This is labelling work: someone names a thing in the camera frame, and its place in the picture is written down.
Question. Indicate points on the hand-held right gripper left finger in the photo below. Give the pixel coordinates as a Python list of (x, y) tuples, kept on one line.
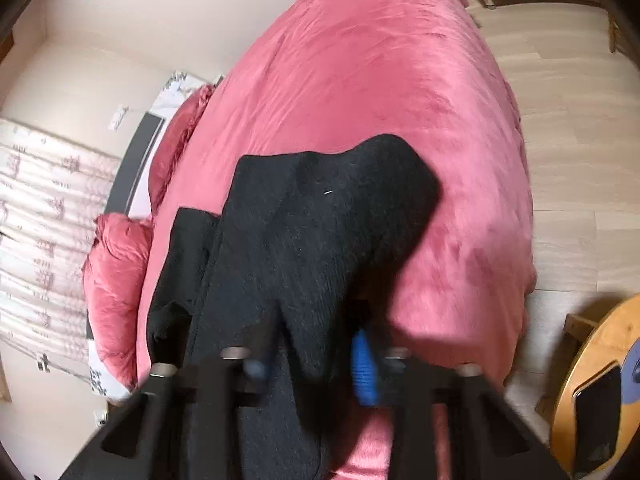
[(256, 367)]

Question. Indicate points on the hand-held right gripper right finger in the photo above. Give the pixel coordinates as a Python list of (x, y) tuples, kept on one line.
[(365, 370)]

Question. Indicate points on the black knit garment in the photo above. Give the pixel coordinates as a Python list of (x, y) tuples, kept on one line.
[(310, 220)]

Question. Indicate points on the white floral bed sheet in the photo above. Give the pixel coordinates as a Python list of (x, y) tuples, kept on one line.
[(106, 382)]

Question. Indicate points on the pink satin pillow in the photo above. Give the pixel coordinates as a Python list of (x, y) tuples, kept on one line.
[(120, 285), (177, 145)]

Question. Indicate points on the round wooden table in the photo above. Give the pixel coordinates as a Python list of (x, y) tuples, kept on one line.
[(595, 345)]

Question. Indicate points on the black tablet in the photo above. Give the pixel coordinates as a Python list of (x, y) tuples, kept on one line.
[(595, 420)]

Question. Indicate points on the dark grey headboard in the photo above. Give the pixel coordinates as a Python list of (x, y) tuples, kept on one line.
[(140, 160)]

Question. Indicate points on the white patterned curtain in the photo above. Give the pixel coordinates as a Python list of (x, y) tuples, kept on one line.
[(45, 220)]

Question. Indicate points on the pink velvet blanket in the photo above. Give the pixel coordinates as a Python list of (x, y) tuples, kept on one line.
[(375, 85)]

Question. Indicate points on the white patterned cloth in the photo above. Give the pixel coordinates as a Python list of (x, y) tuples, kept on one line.
[(175, 91)]

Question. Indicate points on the white wall socket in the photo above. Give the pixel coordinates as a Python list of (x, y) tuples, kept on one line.
[(118, 117)]

